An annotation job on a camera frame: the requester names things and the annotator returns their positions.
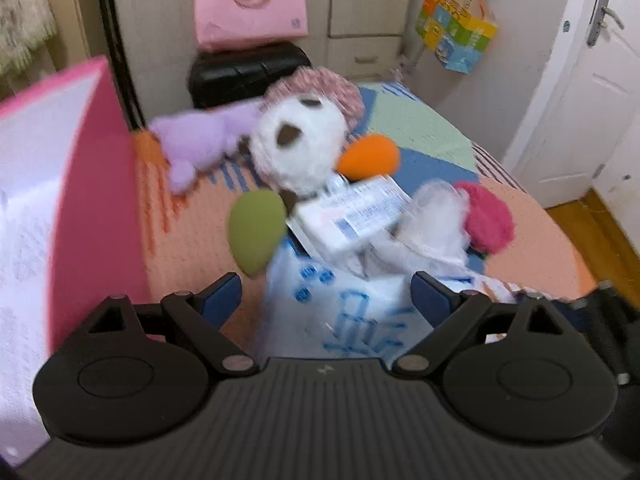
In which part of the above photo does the cream knitted cardigan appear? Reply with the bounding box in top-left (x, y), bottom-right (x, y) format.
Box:
top-left (1, 0), bottom-right (56, 76)

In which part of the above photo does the red strawberry plush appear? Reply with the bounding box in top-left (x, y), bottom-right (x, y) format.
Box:
top-left (454, 182), bottom-right (515, 255)

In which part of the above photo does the beige wardrobe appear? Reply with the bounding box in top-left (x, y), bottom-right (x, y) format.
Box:
top-left (101, 0), bottom-right (409, 126)

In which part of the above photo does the pink floral fabric hat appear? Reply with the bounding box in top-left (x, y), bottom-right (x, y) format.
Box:
top-left (262, 66), bottom-right (366, 132)

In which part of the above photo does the silver door handle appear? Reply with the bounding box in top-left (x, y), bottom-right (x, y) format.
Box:
top-left (586, 0), bottom-right (625, 48)

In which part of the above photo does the colourful patchwork table cover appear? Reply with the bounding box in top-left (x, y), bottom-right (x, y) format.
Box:
top-left (130, 80), bottom-right (599, 356)

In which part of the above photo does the pink paper shopping bag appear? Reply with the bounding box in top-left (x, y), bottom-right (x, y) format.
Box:
top-left (194, 0), bottom-right (308, 52)

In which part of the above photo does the purple plush toy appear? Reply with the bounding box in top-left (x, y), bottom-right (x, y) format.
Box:
top-left (148, 99), bottom-right (262, 196)

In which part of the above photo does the white plastic bag blue print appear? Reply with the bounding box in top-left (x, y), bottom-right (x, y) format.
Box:
top-left (256, 180), bottom-right (514, 362)

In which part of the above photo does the black suitcase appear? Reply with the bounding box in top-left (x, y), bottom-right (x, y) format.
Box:
top-left (186, 41), bottom-right (311, 110)

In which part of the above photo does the white paper packet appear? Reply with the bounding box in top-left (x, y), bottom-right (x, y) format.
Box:
top-left (286, 176), bottom-right (410, 262)

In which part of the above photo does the white panda plush toy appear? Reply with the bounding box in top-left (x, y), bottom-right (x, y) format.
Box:
top-left (226, 94), bottom-right (403, 280)

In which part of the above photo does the colourful hanging gift bag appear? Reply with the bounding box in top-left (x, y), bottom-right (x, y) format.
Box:
top-left (416, 0), bottom-right (498, 74)

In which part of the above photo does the pink cardboard storage box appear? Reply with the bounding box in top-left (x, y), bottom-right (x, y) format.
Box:
top-left (1, 58), bottom-right (150, 466)

